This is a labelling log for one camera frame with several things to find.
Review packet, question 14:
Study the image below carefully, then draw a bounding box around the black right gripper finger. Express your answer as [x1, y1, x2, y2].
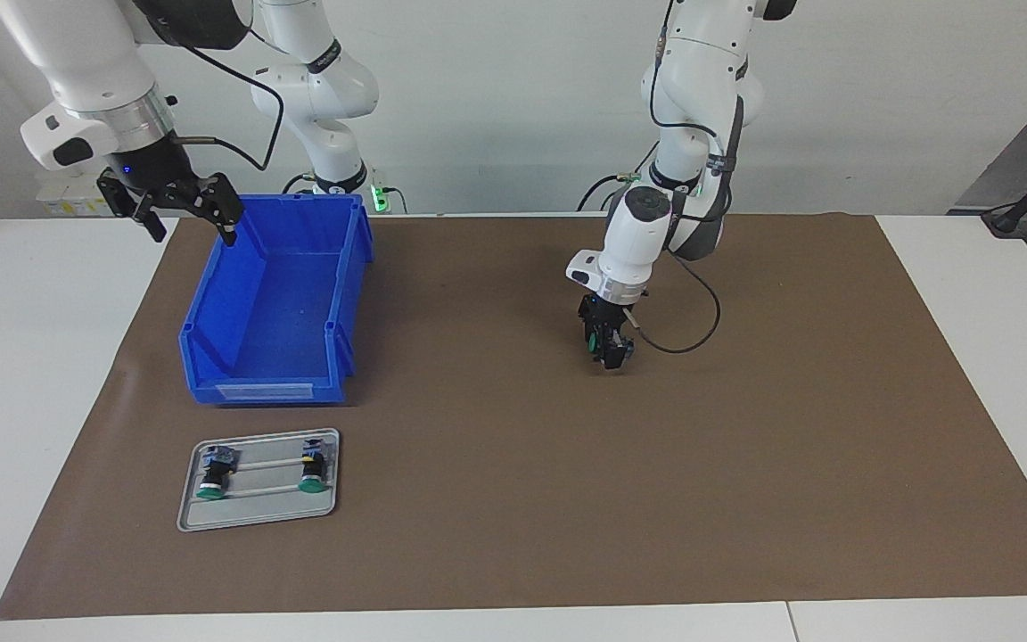
[96, 171, 167, 243]
[157, 172, 245, 248]

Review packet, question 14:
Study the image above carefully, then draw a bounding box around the green push button blue base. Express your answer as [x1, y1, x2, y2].
[195, 443, 241, 500]

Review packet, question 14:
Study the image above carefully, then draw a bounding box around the green push button yellow stripe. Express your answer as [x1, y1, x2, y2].
[298, 437, 329, 494]

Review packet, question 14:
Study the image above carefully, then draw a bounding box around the white power strip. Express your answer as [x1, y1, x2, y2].
[35, 171, 118, 218]

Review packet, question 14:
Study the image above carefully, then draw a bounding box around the blue plastic storage bin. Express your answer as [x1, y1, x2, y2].
[178, 193, 376, 407]

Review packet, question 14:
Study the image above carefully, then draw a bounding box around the brown table mat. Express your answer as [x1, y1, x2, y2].
[0, 212, 1027, 621]

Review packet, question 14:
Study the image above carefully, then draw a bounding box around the grey metal tray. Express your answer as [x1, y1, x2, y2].
[177, 428, 341, 533]

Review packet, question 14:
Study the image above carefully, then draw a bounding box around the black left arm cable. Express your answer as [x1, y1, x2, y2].
[622, 0, 746, 355]

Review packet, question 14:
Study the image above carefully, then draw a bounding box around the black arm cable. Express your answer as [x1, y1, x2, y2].
[622, 0, 746, 355]
[157, 18, 287, 172]

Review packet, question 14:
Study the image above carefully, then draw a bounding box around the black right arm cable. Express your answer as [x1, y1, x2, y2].
[157, 18, 287, 172]

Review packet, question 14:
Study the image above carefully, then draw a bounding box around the black base cable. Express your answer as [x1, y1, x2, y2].
[576, 143, 661, 212]

